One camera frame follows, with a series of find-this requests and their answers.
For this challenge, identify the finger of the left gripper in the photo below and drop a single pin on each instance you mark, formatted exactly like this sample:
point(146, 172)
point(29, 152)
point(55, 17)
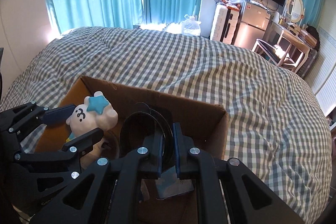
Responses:
point(29, 116)
point(83, 144)

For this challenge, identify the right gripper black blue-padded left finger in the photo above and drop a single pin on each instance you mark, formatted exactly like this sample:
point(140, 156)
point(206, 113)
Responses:
point(107, 192)

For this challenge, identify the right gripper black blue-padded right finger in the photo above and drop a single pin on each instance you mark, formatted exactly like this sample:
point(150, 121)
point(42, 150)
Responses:
point(227, 190)

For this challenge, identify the white bear star toy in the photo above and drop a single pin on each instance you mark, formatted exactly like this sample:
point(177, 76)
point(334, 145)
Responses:
point(92, 121)

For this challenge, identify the blue tissue pack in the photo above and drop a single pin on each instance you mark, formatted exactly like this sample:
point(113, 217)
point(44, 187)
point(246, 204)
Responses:
point(168, 185)

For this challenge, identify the black round object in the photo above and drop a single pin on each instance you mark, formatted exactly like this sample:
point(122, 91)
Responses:
point(144, 121)

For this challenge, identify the brown cardboard box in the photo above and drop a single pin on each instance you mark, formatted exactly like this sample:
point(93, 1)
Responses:
point(156, 131)

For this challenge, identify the grey white checkered duvet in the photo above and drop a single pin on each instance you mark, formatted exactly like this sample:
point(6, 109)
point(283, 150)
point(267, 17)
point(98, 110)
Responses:
point(275, 124)

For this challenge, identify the white louvred wardrobe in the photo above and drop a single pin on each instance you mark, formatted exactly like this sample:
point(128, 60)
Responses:
point(321, 78)

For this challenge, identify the wooden chair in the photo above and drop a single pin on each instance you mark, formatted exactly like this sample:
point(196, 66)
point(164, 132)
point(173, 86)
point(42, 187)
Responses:
point(274, 54)

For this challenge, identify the clear water jug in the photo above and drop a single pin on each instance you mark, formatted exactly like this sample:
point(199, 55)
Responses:
point(190, 26)

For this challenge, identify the white dressing table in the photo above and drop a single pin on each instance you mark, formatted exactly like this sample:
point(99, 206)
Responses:
point(273, 36)

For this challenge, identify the white suitcase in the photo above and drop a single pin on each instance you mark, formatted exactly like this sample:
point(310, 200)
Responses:
point(224, 23)

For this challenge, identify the silver mini fridge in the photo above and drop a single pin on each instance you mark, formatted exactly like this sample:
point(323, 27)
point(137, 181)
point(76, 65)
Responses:
point(252, 24)

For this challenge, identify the oval vanity mirror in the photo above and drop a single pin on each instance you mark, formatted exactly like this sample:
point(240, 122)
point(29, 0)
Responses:
point(296, 10)

